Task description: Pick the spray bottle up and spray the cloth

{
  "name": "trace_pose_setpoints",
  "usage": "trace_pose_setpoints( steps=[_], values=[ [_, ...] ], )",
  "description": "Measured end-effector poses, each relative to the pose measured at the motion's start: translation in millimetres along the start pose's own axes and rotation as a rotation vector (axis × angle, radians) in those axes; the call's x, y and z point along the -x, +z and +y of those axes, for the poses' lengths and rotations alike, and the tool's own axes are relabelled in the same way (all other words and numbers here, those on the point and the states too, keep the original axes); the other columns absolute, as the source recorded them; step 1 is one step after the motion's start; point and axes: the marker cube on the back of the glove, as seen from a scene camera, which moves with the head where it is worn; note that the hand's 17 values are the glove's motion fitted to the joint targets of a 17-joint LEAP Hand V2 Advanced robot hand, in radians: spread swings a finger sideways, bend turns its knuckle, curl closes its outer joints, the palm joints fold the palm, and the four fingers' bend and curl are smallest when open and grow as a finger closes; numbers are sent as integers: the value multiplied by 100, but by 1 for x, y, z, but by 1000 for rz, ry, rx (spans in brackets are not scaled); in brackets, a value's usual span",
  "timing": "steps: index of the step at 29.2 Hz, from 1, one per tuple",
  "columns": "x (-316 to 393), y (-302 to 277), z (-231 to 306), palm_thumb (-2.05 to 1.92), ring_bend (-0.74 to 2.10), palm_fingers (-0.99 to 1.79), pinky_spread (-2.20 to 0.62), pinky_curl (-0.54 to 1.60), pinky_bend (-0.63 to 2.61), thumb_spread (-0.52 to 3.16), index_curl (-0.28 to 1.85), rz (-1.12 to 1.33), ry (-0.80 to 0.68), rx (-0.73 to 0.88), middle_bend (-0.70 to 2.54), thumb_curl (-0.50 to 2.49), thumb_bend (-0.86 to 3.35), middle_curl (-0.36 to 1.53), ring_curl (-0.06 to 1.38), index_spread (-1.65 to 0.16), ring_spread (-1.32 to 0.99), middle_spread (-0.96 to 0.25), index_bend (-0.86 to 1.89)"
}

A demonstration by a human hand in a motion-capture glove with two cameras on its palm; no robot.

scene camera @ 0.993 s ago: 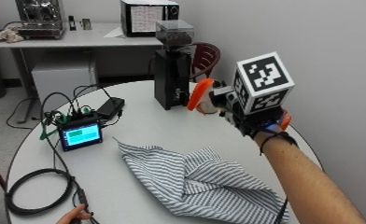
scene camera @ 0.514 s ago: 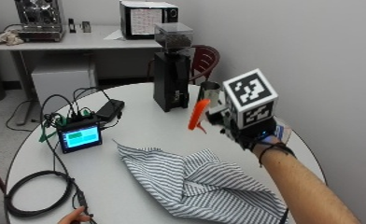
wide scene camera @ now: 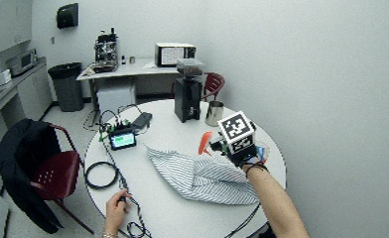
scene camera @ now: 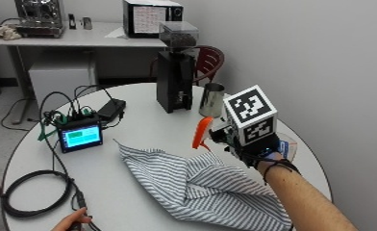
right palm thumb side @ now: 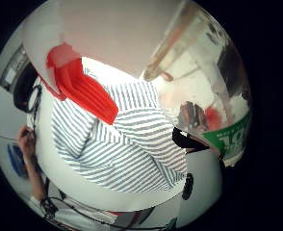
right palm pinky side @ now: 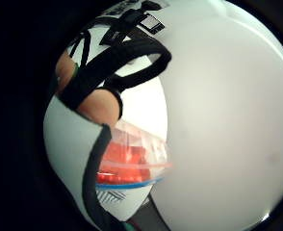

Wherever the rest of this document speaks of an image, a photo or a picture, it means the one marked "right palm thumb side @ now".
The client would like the clear plastic bottle green label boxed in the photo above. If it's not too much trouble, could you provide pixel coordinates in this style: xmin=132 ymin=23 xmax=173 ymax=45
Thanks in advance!
xmin=141 ymin=2 xmax=253 ymax=167

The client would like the small black device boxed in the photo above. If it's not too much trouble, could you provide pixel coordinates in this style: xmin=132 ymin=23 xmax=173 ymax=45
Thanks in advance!
xmin=181 ymin=172 xmax=194 ymax=201

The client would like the person's body in striped shirt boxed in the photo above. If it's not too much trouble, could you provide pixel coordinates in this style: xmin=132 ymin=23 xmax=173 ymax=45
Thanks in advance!
xmin=35 ymin=57 xmax=190 ymax=213

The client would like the black cable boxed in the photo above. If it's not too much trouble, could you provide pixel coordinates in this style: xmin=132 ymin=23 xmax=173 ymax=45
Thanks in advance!
xmin=39 ymin=179 xmax=181 ymax=231

